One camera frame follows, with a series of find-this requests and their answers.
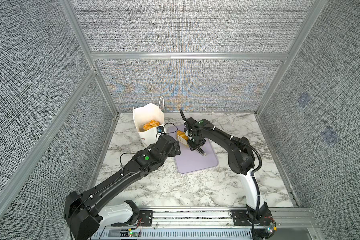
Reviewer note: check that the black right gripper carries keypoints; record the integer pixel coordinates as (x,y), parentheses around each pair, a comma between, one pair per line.
(191,147)

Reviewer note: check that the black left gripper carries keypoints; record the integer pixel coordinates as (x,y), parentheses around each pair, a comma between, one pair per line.
(173,152)

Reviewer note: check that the steel tongs white tips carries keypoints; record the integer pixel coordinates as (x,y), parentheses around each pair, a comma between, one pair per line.
(202,153)

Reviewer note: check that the striped croissant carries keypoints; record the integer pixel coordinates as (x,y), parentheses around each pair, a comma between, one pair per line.
(182,137)

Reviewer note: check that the white paper bag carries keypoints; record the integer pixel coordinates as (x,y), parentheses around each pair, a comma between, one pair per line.
(147,119)

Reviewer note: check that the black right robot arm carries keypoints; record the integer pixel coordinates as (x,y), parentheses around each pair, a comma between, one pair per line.
(240,156)

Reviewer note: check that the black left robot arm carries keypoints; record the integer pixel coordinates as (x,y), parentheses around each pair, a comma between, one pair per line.
(82,211)

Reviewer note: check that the lilac plastic tray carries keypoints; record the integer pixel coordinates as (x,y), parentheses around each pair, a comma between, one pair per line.
(191,161)

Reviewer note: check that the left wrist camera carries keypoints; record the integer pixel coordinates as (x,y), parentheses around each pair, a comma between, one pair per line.
(160,130)

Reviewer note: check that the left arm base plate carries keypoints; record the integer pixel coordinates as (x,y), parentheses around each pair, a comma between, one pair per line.
(141,219)

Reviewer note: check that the aluminium front rail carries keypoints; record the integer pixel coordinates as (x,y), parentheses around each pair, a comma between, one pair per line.
(194,223)

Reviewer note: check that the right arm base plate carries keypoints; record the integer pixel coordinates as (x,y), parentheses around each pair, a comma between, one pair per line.
(243,217)

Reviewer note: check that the aluminium cage frame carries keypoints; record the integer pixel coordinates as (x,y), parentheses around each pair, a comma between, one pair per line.
(217,57)

